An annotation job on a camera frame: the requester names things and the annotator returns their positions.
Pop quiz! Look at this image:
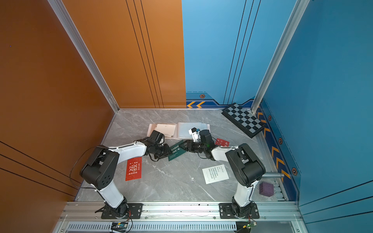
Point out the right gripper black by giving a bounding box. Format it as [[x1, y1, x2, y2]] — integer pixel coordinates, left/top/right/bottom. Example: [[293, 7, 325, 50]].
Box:
[[178, 140, 207, 153]]

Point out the dark green card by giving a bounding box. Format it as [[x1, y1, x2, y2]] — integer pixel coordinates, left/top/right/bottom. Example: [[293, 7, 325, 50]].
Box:
[[168, 140, 186, 161]]

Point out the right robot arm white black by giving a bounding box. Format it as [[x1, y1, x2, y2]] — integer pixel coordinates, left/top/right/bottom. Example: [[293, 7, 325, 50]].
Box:
[[181, 128, 266, 219]]

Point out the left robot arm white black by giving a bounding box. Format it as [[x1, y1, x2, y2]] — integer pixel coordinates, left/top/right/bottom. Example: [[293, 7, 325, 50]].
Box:
[[80, 130, 171, 218]]

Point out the red card right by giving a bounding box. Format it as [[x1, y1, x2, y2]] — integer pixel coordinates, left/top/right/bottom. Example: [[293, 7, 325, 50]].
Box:
[[215, 138, 230, 147]]

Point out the red card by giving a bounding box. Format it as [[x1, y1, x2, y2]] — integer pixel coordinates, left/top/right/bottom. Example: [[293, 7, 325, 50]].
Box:
[[215, 138, 230, 147], [125, 157, 142, 181]]

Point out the red card left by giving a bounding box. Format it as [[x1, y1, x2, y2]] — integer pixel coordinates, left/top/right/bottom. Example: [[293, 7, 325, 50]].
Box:
[[125, 157, 142, 181]]

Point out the white card small text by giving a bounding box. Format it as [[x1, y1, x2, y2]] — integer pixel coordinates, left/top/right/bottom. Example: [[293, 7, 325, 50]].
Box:
[[202, 165, 229, 184]]

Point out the black white checkerboard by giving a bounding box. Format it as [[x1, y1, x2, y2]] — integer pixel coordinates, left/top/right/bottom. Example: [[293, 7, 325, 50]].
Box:
[[222, 103, 265, 138]]

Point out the purple box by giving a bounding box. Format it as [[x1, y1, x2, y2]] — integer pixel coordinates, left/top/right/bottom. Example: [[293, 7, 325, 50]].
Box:
[[259, 182, 275, 197]]

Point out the left circuit board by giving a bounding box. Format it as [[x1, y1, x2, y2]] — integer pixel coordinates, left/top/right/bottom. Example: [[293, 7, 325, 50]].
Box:
[[110, 222, 129, 233]]

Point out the circuit board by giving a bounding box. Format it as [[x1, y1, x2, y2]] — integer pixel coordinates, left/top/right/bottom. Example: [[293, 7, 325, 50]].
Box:
[[242, 220, 257, 233], [110, 222, 129, 233]]

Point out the right circuit board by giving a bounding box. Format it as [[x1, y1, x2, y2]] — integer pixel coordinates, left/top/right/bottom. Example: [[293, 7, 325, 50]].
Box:
[[242, 220, 257, 233]]

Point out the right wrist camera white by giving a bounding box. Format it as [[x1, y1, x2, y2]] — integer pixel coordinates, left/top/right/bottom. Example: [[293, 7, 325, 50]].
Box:
[[188, 127, 201, 142]]

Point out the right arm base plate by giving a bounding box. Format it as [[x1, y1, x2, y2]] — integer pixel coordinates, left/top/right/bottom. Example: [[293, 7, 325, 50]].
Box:
[[219, 202, 260, 219]]

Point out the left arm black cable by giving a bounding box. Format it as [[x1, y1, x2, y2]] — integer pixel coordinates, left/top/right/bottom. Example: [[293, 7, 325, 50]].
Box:
[[69, 147, 97, 190]]

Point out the aluminium front rail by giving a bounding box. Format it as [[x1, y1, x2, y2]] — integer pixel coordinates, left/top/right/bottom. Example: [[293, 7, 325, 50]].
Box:
[[58, 201, 303, 222]]

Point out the left aluminium corner post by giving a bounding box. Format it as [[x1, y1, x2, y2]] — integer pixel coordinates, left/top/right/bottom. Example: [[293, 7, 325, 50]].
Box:
[[48, 0, 120, 114]]

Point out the aluminium corner post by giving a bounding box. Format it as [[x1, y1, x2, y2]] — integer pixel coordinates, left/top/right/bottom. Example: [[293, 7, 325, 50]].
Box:
[[251, 0, 310, 115], [48, 0, 120, 114]]

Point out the right aluminium corner post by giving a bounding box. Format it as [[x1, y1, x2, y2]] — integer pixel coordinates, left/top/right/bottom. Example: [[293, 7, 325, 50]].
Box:
[[251, 0, 310, 115]]

